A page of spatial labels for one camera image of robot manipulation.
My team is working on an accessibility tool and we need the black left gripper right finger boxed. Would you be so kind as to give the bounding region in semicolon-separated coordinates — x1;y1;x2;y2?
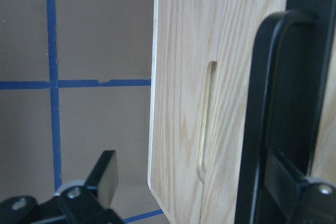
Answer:
267;150;335;223

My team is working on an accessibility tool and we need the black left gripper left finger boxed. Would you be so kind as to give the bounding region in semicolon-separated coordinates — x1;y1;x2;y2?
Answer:
55;150;119;209

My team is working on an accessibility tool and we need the wooden drawer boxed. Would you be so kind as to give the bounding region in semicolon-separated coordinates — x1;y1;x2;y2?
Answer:
149;0;211;223
200;0;335;223

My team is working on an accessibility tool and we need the black drawer handle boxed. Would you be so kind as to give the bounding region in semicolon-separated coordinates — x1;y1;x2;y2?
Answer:
235;0;335;223

